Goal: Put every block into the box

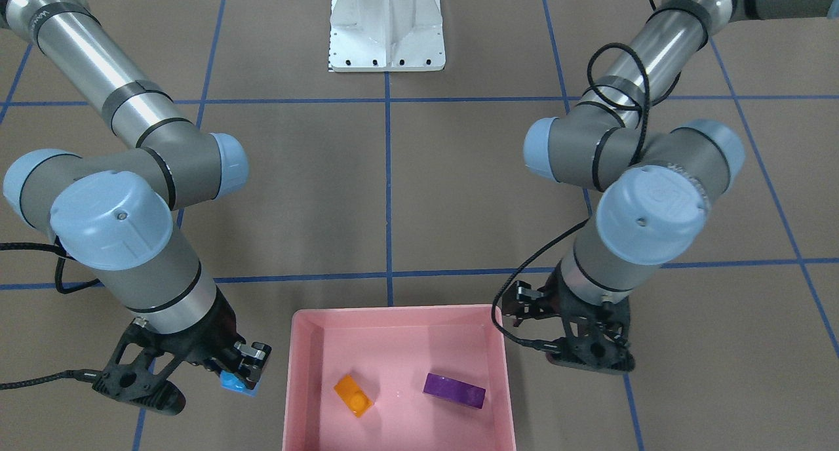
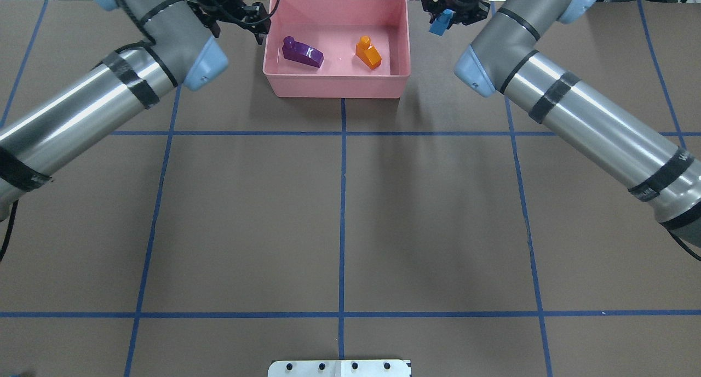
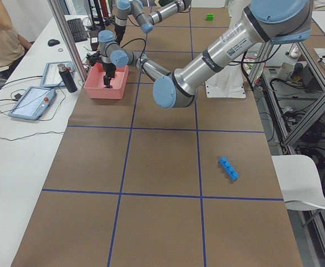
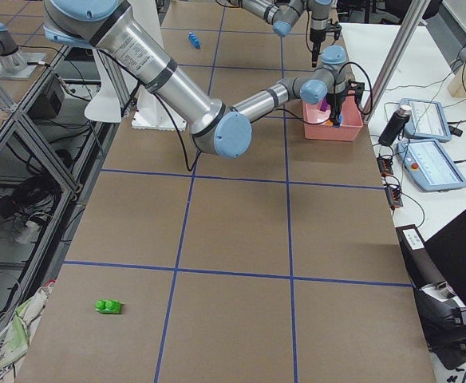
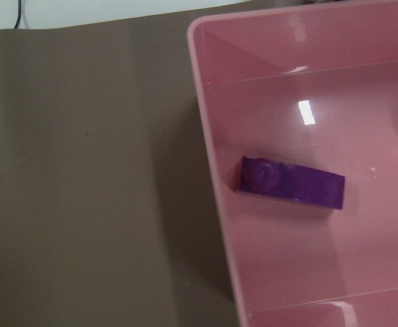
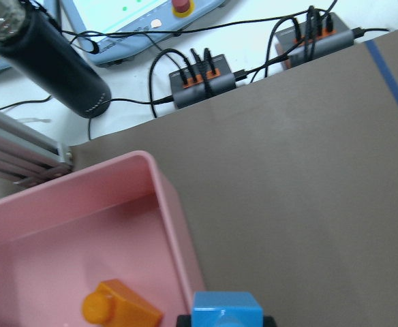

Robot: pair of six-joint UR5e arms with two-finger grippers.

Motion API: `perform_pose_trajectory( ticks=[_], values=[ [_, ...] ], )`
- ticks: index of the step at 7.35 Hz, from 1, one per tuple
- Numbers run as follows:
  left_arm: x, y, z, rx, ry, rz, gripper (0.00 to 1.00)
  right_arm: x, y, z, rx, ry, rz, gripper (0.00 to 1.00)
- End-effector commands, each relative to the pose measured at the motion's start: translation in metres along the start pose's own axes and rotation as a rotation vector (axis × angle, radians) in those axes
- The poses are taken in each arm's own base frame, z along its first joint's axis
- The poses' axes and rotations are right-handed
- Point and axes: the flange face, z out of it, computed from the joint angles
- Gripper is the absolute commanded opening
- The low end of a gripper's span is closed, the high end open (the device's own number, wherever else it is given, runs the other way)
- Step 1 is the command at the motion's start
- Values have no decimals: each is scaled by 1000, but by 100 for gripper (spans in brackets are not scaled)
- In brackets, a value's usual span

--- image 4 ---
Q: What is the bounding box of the black water bottle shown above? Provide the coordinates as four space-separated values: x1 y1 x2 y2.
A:
378 104 412 147

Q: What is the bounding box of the long blue four-stud block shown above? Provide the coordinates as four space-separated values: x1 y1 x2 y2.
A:
188 32 201 49

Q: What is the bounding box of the aluminium frame post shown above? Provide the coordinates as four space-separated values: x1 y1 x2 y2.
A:
364 0 431 124

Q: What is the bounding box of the black box with label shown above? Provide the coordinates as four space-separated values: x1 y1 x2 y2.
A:
396 225 456 299

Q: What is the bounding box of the pink plastic box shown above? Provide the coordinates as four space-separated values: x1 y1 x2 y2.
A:
302 97 364 141

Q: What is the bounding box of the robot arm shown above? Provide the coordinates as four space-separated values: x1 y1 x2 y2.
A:
44 1 364 158
216 0 342 68

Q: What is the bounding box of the purple sloped block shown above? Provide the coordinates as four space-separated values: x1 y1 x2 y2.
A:
319 99 330 112

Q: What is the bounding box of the teach pendant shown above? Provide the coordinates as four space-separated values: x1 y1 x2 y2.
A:
401 98 452 142
397 139 466 192

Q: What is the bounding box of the lower teach pendant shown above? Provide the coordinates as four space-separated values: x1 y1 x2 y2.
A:
397 139 466 192

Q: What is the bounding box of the white laundry basket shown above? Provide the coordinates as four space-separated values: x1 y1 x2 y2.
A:
0 279 56 382

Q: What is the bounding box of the green two-stud block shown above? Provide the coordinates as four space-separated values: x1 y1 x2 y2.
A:
94 299 122 314

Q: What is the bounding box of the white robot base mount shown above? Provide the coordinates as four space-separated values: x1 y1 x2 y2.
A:
84 0 188 132

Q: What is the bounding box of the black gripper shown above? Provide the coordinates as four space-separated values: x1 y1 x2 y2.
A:
309 23 341 67
326 80 365 120

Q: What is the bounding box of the upper teach pendant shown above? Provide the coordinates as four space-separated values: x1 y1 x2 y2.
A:
401 98 452 142

